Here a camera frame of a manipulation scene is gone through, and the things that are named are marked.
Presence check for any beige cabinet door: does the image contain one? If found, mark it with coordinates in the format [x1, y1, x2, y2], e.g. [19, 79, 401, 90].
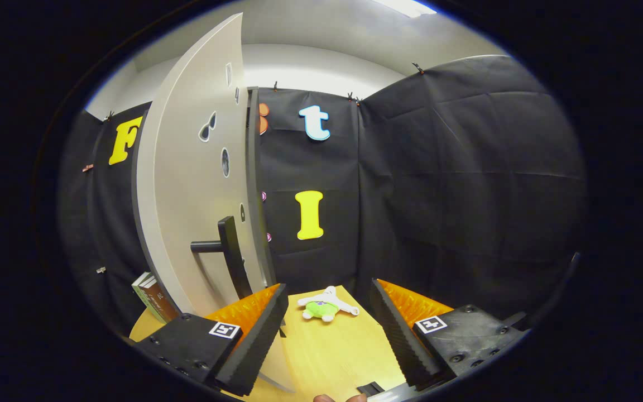
[132, 12, 300, 394]

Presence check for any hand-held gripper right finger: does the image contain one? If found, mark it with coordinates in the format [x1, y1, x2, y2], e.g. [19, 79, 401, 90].
[369, 278, 531, 391]

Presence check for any green and white plush toy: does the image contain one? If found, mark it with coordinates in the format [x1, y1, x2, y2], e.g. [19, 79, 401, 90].
[297, 286, 360, 323]

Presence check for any black door handle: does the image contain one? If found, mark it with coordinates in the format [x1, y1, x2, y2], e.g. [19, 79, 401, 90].
[190, 216, 254, 300]

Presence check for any black backdrop cloth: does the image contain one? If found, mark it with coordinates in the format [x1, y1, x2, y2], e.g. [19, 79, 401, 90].
[56, 54, 587, 336]

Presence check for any brown book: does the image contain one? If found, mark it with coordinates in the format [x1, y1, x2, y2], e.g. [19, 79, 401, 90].
[140, 276, 180, 323]

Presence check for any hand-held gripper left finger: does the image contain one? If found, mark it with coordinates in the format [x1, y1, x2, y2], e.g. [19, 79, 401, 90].
[132, 283, 290, 397]

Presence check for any grey cabinet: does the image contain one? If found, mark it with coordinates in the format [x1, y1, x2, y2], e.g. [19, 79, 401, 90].
[246, 87, 277, 288]

